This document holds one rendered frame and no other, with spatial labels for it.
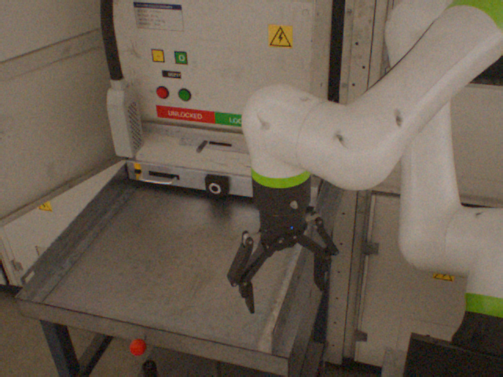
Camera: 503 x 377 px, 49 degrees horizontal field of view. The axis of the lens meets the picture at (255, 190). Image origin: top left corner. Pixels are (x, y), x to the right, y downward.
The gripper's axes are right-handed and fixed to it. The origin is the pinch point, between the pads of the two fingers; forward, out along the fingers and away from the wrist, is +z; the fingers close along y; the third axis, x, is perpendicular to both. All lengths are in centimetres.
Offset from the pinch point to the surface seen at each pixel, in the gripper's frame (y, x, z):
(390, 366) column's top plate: -21.2, 4.9, 25.7
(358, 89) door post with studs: -43, -50, -10
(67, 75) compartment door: 27, -83, -16
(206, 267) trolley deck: 8.0, -28.6, 15.1
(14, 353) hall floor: 73, -102, 98
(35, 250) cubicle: 56, -122, 67
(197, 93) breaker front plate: -2, -57, -15
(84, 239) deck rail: 33, -49, 14
